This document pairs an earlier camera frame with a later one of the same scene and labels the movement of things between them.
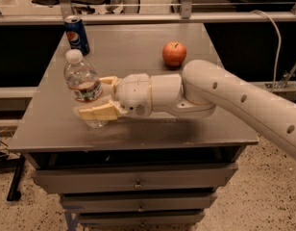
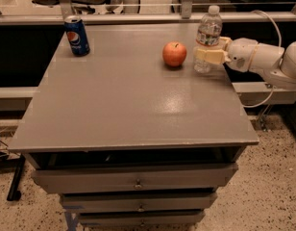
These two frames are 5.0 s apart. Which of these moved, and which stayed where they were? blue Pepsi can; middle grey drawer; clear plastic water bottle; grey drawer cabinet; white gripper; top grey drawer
Moved: clear plastic water bottle; white gripper
Stayed: blue Pepsi can; grey drawer cabinet; middle grey drawer; top grey drawer
